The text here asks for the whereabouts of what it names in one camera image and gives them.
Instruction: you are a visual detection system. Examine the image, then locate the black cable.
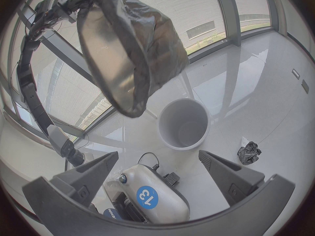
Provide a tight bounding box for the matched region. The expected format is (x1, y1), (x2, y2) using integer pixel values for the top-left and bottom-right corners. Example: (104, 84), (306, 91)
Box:
(137, 152), (161, 171)

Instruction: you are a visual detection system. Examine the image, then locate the black plastic bag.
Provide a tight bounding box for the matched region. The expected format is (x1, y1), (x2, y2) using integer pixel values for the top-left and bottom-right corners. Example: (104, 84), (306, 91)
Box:
(76, 0), (190, 118)

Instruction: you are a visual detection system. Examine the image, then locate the black plastic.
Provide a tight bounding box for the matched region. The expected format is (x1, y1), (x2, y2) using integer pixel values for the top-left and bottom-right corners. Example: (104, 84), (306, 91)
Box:
(237, 142), (262, 166)

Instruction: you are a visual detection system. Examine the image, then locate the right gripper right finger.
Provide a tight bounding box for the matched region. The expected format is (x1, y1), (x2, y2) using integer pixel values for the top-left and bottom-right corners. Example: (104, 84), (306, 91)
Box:
(198, 150), (266, 208)

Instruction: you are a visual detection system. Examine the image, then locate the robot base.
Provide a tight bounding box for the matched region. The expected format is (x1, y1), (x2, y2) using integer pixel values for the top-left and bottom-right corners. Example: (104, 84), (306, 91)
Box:
(95, 165), (191, 224)

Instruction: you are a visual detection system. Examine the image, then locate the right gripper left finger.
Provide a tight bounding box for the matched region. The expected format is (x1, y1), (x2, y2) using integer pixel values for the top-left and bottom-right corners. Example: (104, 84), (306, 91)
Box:
(49, 151), (119, 208)

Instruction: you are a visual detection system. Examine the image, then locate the window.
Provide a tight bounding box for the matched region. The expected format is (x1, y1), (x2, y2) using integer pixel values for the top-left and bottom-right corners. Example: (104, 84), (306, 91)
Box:
(0, 0), (291, 157)

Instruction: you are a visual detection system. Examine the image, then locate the white trash bin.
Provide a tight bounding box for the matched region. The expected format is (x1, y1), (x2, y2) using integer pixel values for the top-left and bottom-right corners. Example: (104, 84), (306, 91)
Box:
(157, 98), (211, 151)

